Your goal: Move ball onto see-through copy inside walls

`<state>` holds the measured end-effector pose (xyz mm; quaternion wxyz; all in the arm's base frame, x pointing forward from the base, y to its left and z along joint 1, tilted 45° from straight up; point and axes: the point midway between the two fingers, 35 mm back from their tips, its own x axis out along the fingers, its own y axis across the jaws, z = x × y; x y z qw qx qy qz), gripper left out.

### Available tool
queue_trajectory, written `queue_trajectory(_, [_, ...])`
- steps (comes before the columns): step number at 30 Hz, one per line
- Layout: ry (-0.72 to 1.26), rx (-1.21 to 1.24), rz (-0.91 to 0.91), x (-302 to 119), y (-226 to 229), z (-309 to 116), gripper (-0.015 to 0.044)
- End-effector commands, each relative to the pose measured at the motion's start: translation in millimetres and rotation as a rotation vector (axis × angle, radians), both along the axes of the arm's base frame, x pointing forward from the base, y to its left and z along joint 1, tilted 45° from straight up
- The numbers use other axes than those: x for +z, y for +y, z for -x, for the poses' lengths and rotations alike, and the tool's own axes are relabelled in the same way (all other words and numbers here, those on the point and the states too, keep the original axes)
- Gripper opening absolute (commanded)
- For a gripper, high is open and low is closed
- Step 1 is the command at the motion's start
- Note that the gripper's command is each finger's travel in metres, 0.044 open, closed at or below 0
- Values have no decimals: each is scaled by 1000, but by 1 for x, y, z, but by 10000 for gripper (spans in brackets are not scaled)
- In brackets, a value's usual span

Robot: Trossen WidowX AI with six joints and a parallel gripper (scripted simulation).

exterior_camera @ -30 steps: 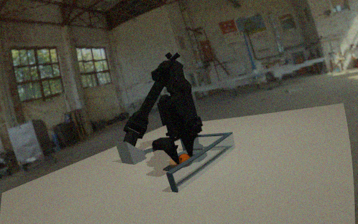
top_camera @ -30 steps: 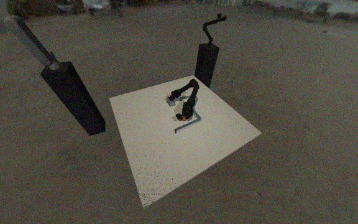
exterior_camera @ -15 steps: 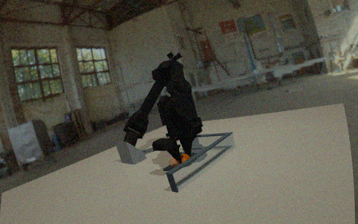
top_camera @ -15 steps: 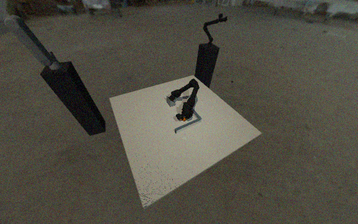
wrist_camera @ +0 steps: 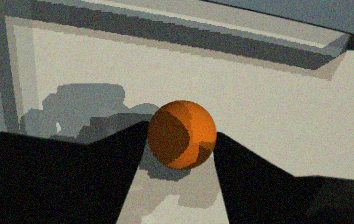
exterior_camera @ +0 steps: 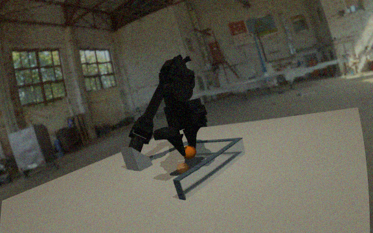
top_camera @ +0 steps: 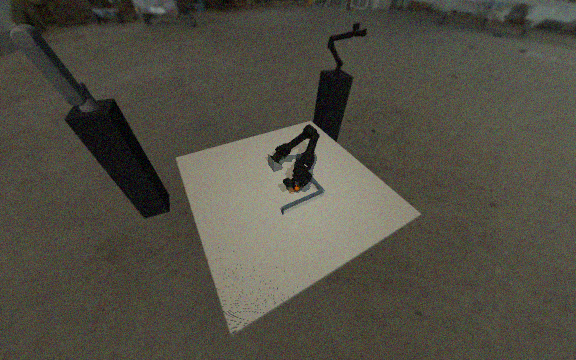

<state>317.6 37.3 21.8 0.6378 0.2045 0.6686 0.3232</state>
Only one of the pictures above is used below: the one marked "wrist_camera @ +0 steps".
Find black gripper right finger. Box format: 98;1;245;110
213;132;354;224

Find clear low corner walls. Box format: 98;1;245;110
0;0;354;137

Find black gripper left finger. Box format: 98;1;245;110
0;121;149;224

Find dark grey l-shaped wall trim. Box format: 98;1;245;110
200;0;354;36

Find orange ball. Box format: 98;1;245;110
147;100;217;170

